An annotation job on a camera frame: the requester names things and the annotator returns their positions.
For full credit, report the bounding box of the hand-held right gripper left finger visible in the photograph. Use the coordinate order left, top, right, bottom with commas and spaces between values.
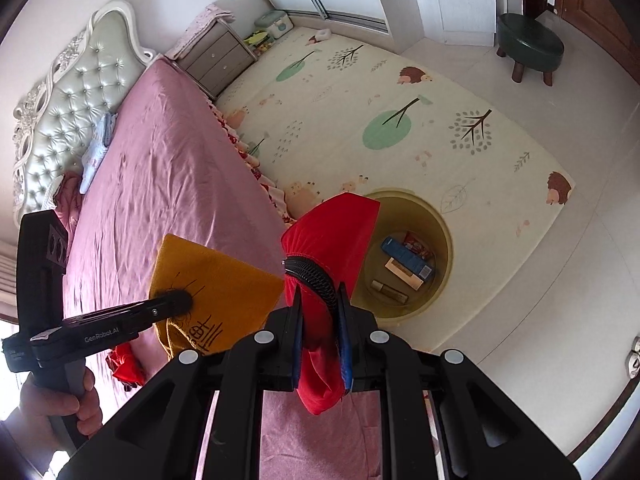
57, 285, 303, 480

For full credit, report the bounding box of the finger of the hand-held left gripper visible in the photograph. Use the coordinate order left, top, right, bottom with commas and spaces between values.
125, 291, 194, 323

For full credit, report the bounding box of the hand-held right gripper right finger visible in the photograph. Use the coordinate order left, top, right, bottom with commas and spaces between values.
336, 282, 581, 480

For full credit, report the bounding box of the yellow drawstring bag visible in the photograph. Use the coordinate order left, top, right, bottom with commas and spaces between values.
149, 234, 286, 358

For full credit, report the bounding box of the dark brown box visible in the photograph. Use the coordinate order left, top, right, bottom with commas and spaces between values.
370, 279, 411, 303

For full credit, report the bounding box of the light brown box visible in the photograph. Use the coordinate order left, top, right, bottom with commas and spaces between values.
385, 257, 426, 291

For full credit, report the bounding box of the red zip pouch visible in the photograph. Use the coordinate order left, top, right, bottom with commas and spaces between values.
280, 192, 382, 416

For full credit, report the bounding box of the blue box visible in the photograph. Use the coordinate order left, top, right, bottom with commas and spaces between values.
381, 236, 433, 280

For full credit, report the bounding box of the red candy wrapper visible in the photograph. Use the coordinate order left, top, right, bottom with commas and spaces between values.
402, 230, 435, 260

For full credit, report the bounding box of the beige plastic bin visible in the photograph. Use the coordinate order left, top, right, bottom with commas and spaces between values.
357, 189, 453, 322

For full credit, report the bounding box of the person's left hand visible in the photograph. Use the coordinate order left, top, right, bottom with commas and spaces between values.
20, 365, 104, 443

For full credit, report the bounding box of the red knotted cloth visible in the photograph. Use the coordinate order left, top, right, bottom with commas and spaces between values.
111, 345, 146, 393

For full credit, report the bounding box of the light blue pillow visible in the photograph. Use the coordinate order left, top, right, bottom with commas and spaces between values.
80, 112, 119, 195

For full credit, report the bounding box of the bed with pink sheet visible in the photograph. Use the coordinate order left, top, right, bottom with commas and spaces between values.
50, 57, 436, 480

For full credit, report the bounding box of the green tufted headboard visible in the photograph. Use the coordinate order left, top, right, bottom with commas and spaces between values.
11, 0, 161, 216

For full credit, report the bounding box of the grey nightstand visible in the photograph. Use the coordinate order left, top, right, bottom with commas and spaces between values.
176, 24, 258, 100

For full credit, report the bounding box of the cream printed play mat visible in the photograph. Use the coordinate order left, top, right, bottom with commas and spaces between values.
215, 25, 576, 356

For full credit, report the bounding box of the colourful toy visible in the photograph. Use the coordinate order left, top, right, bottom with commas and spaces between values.
245, 30, 272, 57

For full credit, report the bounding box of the pink floral cloth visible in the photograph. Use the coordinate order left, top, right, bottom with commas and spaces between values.
165, 2, 236, 60

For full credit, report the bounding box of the pale green storage box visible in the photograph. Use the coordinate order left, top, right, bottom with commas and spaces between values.
254, 10, 292, 41

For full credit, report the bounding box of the dark green round stool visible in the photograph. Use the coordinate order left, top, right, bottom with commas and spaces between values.
496, 12, 566, 87

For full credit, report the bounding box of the white cabinet with stickers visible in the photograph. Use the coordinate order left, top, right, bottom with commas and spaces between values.
430, 0, 506, 48

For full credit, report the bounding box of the brown wooden door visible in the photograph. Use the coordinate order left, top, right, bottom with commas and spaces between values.
520, 0, 640, 101

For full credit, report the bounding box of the wall socket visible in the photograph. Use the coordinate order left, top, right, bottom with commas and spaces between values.
625, 335, 640, 381

